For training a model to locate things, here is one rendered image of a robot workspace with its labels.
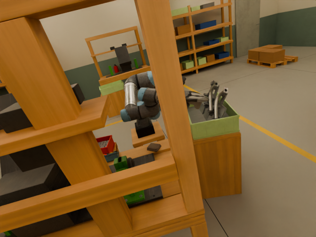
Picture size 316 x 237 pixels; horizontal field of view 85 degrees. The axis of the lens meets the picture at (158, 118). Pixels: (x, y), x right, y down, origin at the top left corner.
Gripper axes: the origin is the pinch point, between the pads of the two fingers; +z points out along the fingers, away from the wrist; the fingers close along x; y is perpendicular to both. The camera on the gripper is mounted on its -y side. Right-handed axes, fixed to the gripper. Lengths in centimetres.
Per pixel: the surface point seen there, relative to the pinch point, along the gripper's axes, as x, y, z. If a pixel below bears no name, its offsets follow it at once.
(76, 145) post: 44, 2, -38
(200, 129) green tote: -51, 58, -12
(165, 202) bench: 24, 56, -14
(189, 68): -536, 170, -155
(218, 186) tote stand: -50, 128, 12
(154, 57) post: 22.7, -23.9, -13.3
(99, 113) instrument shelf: 36.2, -8.6, -29.1
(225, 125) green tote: -59, 56, 8
